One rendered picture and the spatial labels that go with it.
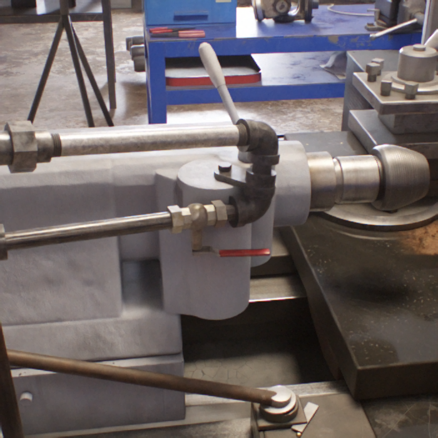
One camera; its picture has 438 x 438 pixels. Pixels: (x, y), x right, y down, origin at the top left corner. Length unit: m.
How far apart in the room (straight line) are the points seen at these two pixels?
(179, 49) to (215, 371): 1.67
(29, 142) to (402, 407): 0.55
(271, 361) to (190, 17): 1.85
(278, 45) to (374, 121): 1.48
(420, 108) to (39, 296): 0.65
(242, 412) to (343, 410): 0.13
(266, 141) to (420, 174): 0.29
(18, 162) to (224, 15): 2.24
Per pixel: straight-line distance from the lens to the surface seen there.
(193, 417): 0.92
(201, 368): 1.17
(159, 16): 2.79
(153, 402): 0.89
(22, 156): 0.62
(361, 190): 0.92
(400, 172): 0.92
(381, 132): 1.19
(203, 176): 0.77
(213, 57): 0.82
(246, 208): 0.73
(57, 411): 0.90
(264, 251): 0.76
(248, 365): 1.18
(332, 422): 0.88
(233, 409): 0.93
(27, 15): 4.44
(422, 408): 0.92
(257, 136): 0.71
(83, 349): 0.86
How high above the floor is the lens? 1.48
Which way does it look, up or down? 28 degrees down
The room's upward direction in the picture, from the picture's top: straight up
